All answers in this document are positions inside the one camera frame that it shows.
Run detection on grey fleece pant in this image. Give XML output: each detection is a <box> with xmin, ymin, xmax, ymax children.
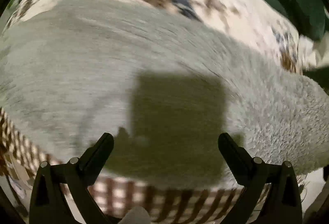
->
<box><xmin>1</xmin><ymin>0</ymin><xmax>328</xmax><ymax>189</ymax></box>

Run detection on brown checkered bedsheet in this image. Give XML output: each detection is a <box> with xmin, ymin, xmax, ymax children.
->
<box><xmin>0</xmin><ymin>107</ymin><xmax>307</xmax><ymax>224</ymax></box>

